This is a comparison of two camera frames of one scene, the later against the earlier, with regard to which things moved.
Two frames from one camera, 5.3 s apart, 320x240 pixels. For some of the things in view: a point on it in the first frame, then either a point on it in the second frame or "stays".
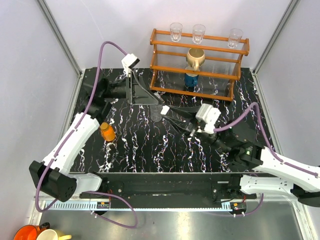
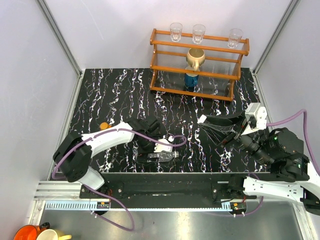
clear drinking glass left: [176, 29] stays
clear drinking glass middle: [198, 33] stays
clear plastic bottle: [156, 112] -> [164, 156]
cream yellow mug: [50, 234] stays
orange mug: [30, 232] stays
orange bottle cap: [104, 125] stays
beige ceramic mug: [195, 57] stays
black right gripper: [182, 127] -> [220, 133]
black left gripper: [137, 94] -> [142, 155]
